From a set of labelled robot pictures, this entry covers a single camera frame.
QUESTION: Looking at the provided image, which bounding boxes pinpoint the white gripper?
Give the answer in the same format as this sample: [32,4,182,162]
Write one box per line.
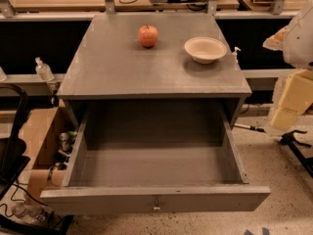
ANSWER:
[263,0,313,70]

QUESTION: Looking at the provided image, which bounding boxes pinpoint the grey top drawer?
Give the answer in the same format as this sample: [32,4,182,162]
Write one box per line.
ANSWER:
[41,103,270,214]

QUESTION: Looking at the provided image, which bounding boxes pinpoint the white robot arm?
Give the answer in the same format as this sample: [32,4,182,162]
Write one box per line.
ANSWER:
[263,0,313,132]

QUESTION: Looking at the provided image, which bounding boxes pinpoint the metal drawer knob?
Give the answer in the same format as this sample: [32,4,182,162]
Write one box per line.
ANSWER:
[152,201,161,212]

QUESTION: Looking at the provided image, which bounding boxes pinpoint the small white pump bottle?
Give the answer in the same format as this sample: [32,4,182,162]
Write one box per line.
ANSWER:
[232,46,242,64]

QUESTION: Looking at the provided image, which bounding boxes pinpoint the white paper bowl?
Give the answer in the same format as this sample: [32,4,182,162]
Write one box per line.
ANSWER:
[184,37,227,64]

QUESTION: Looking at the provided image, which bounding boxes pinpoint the red apple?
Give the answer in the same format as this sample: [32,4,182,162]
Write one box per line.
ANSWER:
[138,24,158,48]

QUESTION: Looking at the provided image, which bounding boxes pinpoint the grey wooden cabinet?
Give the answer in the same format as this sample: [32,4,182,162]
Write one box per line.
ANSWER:
[58,13,251,122]

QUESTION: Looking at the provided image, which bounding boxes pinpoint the clear sanitizer bottle left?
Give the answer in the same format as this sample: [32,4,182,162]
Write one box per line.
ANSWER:
[35,57,54,82]

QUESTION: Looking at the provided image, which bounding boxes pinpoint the brown cardboard box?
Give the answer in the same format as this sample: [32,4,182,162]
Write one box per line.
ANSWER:
[21,107,73,202]

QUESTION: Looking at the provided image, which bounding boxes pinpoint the black chair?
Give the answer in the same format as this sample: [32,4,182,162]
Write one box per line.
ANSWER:
[0,83,30,200]

